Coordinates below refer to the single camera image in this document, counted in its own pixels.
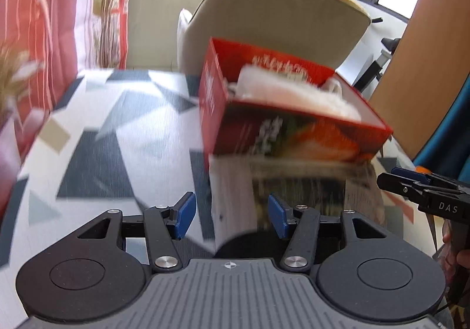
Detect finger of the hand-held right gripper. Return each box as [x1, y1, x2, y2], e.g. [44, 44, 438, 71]
[376, 173, 436, 205]
[391, 166, 463, 189]

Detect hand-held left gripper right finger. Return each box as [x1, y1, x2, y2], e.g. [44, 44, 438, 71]
[268, 194, 392, 273]

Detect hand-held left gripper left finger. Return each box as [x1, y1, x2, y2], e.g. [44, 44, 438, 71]
[75, 192, 196, 273]

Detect dark printed packet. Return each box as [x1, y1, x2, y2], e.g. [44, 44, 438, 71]
[209, 158, 385, 256]

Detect red printed cardboard box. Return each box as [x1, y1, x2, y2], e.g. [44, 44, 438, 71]
[198, 37, 393, 164]

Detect white packet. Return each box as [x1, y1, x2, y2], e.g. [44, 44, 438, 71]
[228, 64, 362, 122]

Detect person's right hand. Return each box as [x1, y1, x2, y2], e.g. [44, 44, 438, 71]
[435, 221, 470, 269]

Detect geometric patterned tablecloth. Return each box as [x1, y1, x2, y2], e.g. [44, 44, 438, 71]
[0, 68, 447, 278]

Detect wooden panel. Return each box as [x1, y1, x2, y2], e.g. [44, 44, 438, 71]
[369, 0, 470, 161]

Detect black exercise bike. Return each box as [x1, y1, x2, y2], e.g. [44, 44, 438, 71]
[354, 16, 402, 91]

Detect beige armchair with yellow cushion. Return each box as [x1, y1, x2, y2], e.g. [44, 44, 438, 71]
[177, 0, 371, 89]

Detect pink printed backdrop cloth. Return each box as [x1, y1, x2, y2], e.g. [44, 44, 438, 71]
[0, 0, 136, 205]

